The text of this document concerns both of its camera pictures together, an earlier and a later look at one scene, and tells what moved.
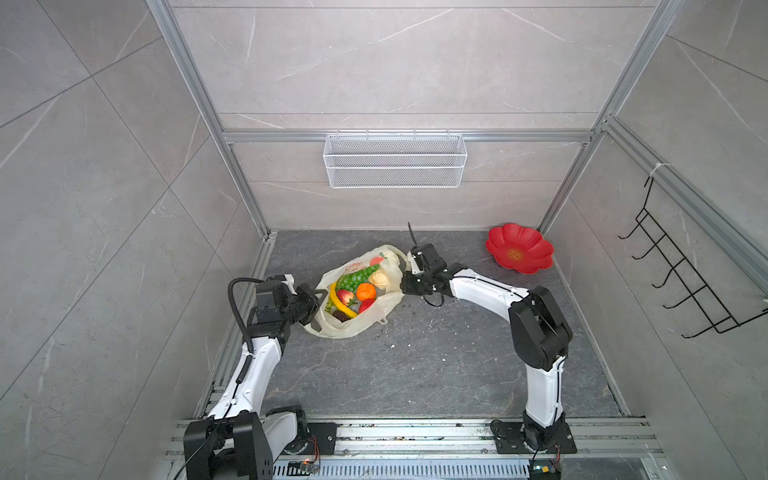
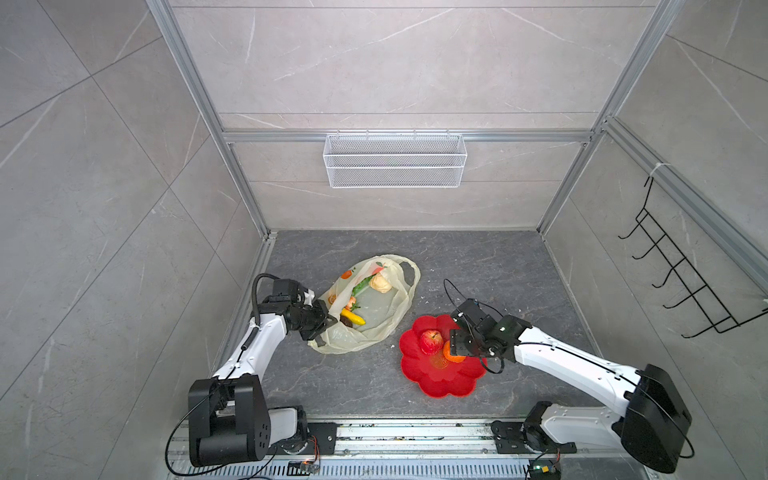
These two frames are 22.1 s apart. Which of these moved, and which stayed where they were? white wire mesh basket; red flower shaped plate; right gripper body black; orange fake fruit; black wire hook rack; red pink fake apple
Moved: red pink fake apple; right gripper body black; orange fake fruit; red flower shaped plate
Stayed: white wire mesh basket; black wire hook rack
